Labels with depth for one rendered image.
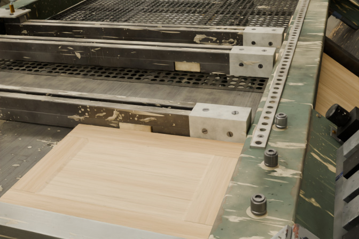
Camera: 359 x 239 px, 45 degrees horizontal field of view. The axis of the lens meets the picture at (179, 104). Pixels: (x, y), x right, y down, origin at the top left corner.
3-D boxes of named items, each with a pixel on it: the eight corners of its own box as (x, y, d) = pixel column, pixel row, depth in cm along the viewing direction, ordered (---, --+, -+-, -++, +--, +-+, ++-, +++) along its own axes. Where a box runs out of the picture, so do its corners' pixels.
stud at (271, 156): (276, 169, 77) (277, 156, 76) (262, 167, 78) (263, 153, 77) (278, 161, 79) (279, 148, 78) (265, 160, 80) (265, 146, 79)
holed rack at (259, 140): (265, 149, 83) (265, 146, 83) (249, 148, 84) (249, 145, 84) (317, -25, 221) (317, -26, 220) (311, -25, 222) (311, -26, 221)
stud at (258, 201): (264, 218, 66) (265, 203, 65) (248, 215, 67) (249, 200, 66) (267, 208, 68) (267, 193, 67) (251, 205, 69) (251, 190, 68)
